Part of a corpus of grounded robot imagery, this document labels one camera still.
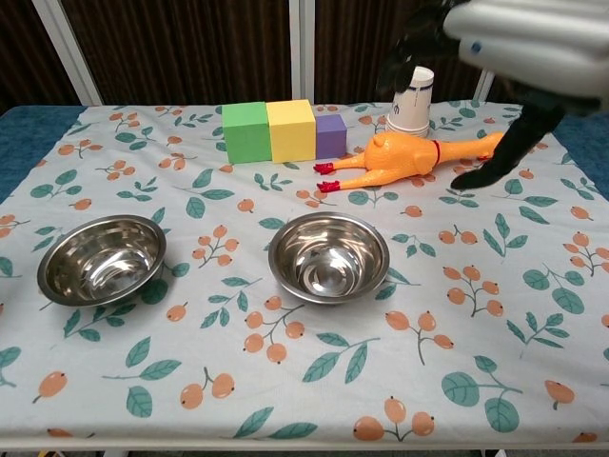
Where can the orange rubber chicken toy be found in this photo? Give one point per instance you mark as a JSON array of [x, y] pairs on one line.
[[399, 157]]

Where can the yellow foam cube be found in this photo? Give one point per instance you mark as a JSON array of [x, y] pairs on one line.
[[292, 133]]

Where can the dark brown corrugated panel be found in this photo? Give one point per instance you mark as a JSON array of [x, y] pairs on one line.
[[190, 47], [509, 93], [352, 43], [24, 47]]

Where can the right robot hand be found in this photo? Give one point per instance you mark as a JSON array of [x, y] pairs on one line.
[[533, 43]]

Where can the white paper cup stack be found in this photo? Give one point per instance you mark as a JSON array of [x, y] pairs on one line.
[[411, 112]]

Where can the green foam cube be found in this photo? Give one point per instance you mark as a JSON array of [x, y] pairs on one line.
[[247, 135]]

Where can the small purple foam cube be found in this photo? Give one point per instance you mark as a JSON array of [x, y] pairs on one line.
[[331, 138]]

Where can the white frame post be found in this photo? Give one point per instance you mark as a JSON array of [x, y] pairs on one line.
[[66, 52], [483, 88], [302, 47]]

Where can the fruit and leaf print tablecloth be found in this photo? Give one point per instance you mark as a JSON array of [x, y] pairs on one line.
[[333, 381]]

